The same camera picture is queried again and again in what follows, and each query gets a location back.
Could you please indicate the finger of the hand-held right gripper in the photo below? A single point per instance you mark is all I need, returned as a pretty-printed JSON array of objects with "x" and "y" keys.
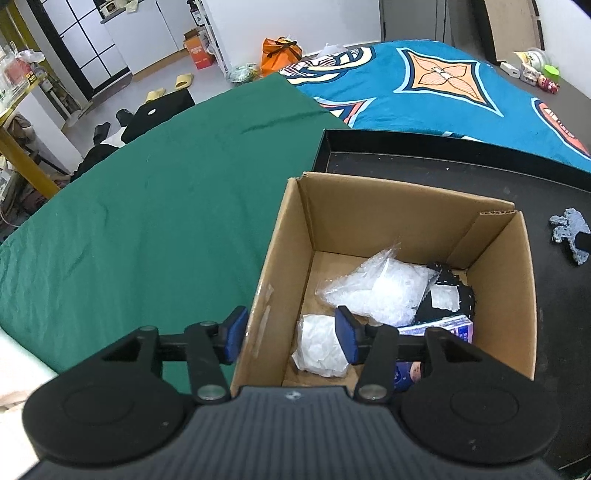
[{"x": 584, "y": 242}]

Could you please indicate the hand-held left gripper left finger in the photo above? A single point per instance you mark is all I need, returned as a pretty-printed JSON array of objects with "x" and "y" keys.
[{"x": 238, "y": 325}]

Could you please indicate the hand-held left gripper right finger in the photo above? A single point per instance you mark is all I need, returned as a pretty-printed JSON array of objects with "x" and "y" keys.
[{"x": 344, "y": 327}]

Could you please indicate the grey-blue toy figure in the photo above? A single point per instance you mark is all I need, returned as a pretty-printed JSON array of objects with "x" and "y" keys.
[{"x": 565, "y": 221}]

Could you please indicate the white plastic wrap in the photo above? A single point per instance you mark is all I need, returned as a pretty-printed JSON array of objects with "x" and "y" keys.
[{"x": 318, "y": 344}]

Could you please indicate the clear bubble wrap bag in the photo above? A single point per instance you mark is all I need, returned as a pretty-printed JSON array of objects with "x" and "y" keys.
[{"x": 383, "y": 290}]

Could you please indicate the blue and white carton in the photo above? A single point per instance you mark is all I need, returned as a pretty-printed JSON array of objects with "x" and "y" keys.
[{"x": 443, "y": 326}]

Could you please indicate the brown cardboard box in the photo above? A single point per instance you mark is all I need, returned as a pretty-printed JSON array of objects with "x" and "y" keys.
[{"x": 369, "y": 217}]

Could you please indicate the black plastic tray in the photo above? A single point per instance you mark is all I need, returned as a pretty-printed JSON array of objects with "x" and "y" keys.
[{"x": 461, "y": 168}]

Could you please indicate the black cloth with white tag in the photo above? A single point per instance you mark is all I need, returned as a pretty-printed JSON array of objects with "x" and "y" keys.
[{"x": 445, "y": 274}]

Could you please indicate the green bed cloth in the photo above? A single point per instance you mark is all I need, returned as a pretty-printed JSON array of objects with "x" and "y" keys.
[{"x": 161, "y": 207}]

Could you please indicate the blue patterned blanket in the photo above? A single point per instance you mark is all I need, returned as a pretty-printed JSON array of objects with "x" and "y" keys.
[{"x": 508, "y": 120}]

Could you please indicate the pink toy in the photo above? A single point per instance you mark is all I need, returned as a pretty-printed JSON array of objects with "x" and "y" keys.
[{"x": 548, "y": 84}]

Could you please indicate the green cup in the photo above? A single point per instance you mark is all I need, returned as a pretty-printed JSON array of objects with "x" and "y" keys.
[{"x": 551, "y": 72}]

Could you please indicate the small white box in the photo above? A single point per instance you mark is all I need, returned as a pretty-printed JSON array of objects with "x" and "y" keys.
[
  {"x": 530, "y": 74},
  {"x": 510, "y": 70}
]

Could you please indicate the white plastic tub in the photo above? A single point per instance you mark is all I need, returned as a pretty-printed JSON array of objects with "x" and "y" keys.
[{"x": 533, "y": 59}]

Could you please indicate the black and white clothing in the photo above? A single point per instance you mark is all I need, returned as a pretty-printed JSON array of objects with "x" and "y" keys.
[{"x": 99, "y": 154}]

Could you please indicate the white mattress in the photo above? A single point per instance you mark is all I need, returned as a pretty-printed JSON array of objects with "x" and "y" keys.
[{"x": 18, "y": 369}]

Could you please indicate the black shoe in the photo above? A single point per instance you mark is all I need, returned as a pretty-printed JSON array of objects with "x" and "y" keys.
[
  {"x": 124, "y": 117},
  {"x": 101, "y": 133}
]

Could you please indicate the yellow slipper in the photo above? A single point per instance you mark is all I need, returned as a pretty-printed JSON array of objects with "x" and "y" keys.
[
  {"x": 183, "y": 81},
  {"x": 155, "y": 95}
]

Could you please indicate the plastic bag with greens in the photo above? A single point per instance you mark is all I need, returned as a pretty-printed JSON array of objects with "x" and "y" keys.
[{"x": 244, "y": 74}]

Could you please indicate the pile of stored clutter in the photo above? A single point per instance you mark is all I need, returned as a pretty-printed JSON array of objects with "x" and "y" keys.
[{"x": 14, "y": 198}]

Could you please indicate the yellow table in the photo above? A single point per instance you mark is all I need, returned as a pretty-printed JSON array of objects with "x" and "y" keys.
[{"x": 27, "y": 170}]

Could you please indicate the orange bag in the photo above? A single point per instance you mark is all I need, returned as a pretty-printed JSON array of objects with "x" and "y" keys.
[{"x": 277, "y": 57}]

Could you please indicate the orange cardboard box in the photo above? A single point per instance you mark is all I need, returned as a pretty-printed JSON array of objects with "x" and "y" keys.
[{"x": 201, "y": 53}]

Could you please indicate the clear plastic bag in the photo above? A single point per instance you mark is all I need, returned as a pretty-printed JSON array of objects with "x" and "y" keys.
[{"x": 332, "y": 48}]

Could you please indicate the grey panel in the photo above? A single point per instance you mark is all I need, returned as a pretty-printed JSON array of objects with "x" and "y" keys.
[{"x": 415, "y": 18}]

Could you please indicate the white kitchen cabinet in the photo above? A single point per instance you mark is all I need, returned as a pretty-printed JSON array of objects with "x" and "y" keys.
[{"x": 138, "y": 41}]

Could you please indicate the black framed sliding door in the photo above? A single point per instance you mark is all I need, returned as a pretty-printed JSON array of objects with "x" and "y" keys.
[{"x": 87, "y": 46}]

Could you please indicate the clear container with red contents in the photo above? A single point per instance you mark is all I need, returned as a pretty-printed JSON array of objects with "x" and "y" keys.
[{"x": 18, "y": 71}]

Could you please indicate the brown board with black frame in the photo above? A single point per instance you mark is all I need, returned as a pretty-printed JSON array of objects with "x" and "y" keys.
[{"x": 512, "y": 27}]

